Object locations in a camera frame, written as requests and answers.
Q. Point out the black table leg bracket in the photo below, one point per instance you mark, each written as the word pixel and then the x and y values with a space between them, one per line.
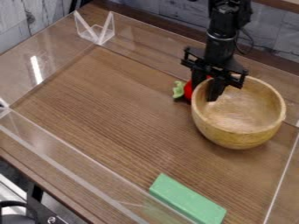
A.
pixel 51 211

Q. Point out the clear acrylic corner bracket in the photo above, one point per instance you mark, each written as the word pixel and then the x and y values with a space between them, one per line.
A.
pixel 97 34

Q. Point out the red plush strawberry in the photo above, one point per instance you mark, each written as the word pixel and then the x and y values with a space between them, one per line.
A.
pixel 184 90

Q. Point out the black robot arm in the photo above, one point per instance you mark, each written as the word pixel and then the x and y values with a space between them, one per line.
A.
pixel 229 16

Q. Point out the clear acrylic front wall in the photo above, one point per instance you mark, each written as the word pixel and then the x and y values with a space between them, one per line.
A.
pixel 98 194

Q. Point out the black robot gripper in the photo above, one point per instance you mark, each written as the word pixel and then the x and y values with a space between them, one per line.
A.
pixel 216 62

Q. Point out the green rectangular block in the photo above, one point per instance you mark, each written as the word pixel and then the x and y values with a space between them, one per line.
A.
pixel 186 201

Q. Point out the light wooden bowl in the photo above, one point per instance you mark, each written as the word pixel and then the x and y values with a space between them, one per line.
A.
pixel 244 118

